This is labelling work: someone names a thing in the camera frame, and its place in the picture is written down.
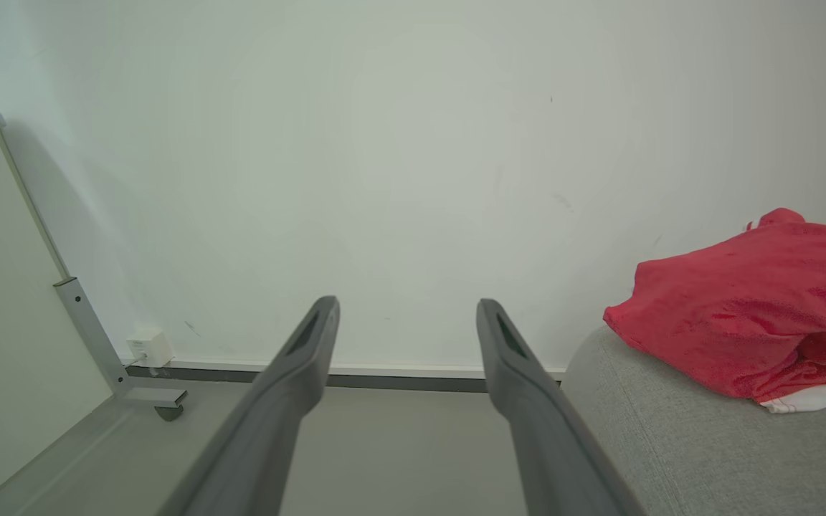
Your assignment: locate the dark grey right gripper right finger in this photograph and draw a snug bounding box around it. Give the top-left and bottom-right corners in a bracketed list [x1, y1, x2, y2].
[476, 299, 645, 516]

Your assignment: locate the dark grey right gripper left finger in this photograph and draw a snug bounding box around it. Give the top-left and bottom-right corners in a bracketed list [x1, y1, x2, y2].
[157, 296, 341, 516]

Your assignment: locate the red clothing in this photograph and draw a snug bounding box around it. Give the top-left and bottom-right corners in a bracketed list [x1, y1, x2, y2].
[603, 208, 826, 403]

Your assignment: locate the white clothing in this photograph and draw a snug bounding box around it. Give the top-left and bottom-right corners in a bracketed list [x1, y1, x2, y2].
[759, 378, 826, 414]

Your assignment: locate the white and black baseboard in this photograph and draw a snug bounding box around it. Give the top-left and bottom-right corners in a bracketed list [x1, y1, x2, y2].
[123, 360, 568, 393]

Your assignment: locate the grey fabric sofa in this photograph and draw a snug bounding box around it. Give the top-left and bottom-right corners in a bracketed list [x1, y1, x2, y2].
[560, 326, 826, 516]

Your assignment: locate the white partition panel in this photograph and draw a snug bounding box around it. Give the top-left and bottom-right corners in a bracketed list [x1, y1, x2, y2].
[0, 43, 114, 516]

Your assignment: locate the white wall socket box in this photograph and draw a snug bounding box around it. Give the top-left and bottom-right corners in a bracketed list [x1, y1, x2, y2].
[126, 328, 174, 368]

